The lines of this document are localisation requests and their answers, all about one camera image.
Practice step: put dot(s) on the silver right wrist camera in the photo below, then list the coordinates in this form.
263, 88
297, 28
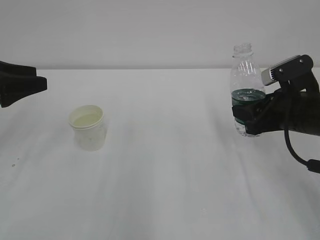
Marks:
287, 70

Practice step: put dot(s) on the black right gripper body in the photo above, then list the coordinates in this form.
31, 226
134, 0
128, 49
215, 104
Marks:
301, 97

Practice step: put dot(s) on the clear green-label water bottle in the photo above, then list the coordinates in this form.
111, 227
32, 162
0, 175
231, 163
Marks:
246, 86

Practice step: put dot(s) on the white paper cup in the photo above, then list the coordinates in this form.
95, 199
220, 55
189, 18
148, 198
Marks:
89, 128

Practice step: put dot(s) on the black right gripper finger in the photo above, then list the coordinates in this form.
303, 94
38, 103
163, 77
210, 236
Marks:
239, 107
260, 127

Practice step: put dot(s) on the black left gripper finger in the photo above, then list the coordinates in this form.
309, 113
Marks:
14, 71
15, 88

